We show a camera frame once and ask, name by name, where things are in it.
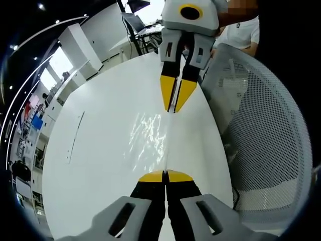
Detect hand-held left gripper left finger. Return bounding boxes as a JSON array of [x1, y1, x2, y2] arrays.
[[91, 170, 167, 241]]

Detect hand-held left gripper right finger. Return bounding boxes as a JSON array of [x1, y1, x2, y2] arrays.
[[167, 169, 248, 241]]

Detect clear plastic food packaging bag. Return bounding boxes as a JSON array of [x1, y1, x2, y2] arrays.
[[128, 111, 175, 177]]

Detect laptop on stand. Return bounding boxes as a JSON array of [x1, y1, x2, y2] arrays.
[[121, 12, 162, 36]]

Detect black tripod stand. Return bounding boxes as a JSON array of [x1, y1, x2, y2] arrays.
[[116, 0, 145, 55]]

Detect person's white shirt torso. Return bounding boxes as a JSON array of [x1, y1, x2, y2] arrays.
[[217, 16, 260, 57]]

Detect grey mesh office chair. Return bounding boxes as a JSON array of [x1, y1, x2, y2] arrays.
[[200, 42, 313, 224]]

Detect white square pillar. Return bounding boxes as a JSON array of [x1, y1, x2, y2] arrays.
[[58, 23, 104, 81]]

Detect blue box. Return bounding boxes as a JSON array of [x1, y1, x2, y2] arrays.
[[31, 113, 44, 130]]

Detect black cable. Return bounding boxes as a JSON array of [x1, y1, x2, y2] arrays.
[[231, 186, 242, 210]]

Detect table cable slot cover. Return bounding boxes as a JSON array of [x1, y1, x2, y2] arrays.
[[66, 110, 86, 164]]

